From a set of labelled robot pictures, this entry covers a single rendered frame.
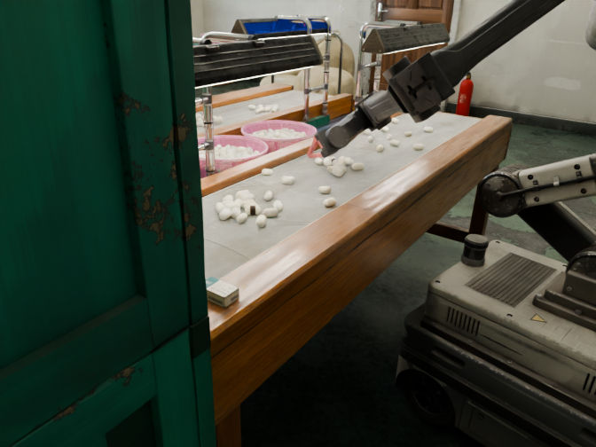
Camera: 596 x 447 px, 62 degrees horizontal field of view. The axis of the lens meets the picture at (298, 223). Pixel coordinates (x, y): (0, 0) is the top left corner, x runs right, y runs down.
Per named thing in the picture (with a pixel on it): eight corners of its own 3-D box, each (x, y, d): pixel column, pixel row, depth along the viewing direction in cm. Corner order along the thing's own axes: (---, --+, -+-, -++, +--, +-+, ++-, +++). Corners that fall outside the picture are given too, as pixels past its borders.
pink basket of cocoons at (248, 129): (329, 153, 183) (331, 128, 179) (286, 172, 163) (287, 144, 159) (271, 140, 196) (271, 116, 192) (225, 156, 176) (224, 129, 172)
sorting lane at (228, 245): (482, 123, 212) (482, 119, 211) (137, 342, 76) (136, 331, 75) (415, 113, 228) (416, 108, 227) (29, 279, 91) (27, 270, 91)
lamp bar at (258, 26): (332, 33, 231) (333, 16, 228) (245, 41, 184) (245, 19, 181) (317, 31, 235) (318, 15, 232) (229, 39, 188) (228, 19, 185)
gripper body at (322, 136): (311, 136, 131) (331, 121, 127) (332, 128, 139) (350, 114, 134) (325, 157, 132) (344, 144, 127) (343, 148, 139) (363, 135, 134)
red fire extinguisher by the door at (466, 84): (470, 116, 550) (478, 70, 529) (465, 119, 536) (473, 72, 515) (458, 114, 557) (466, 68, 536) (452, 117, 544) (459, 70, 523)
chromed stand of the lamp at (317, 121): (329, 123, 224) (335, 16, 205) (304, 132, 209) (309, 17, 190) (294, 116, 234) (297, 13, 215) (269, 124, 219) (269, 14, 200)
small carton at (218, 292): (239, 298, 80) (239, 287, 79) (224, 308, 77) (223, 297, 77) (212, 286, 83) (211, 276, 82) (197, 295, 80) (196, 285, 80)
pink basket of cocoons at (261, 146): (278, 167, 168) (278, 139, 164) (253, 194, 144) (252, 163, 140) (203, 159, 173) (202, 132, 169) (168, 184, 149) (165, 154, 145)
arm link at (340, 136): (395, 118, 125) (375, 90, 123) (378, 134, 116) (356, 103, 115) (359, 141, 132) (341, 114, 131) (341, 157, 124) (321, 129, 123)
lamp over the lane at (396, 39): (450, 42, 203) (452, 23, 200) (382, 54, 156) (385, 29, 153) (431, 40, 207) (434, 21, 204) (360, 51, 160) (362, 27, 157)
